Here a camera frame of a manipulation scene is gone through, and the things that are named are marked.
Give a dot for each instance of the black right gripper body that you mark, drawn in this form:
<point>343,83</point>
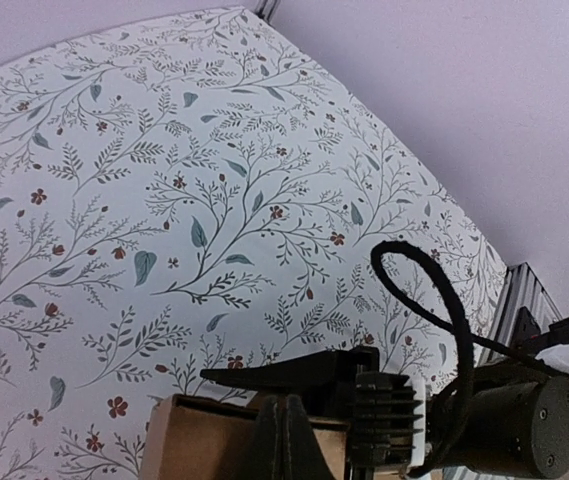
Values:
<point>388,428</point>

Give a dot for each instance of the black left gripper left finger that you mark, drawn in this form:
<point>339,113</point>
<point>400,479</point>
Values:
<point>266,448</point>

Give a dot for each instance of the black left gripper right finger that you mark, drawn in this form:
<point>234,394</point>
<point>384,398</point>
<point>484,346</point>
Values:
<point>302,455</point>

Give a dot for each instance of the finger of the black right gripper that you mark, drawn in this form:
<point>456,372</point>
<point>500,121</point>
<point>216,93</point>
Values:
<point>312,370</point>

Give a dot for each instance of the brown cardboard box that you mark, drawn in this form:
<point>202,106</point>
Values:
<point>200,438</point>

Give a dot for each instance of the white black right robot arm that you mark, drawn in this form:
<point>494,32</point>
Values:
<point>337,415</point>

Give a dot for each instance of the floral patterned table mat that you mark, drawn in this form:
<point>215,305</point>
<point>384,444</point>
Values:
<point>195,192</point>

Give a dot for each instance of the front aluminium rail frame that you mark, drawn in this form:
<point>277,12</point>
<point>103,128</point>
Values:
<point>512,306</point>

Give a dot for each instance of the left rear aluminium frame post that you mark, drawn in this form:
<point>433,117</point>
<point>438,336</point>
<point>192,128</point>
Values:
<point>266,9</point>

